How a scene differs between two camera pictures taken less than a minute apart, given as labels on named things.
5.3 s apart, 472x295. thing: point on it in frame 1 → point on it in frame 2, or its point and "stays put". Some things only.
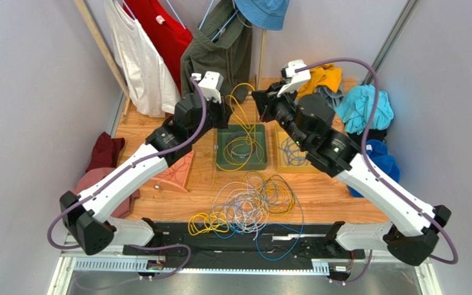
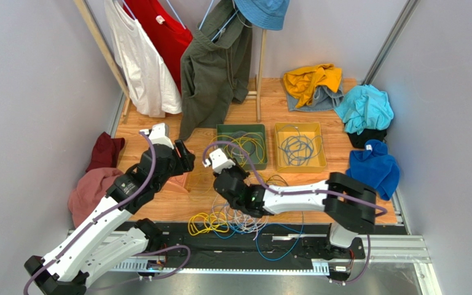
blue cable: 273,242 stays put
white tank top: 153,90 stays put
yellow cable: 245,123 → 242,149
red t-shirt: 170,37 stays put
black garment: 373,134 stays put
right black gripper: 260,106 → 226,179
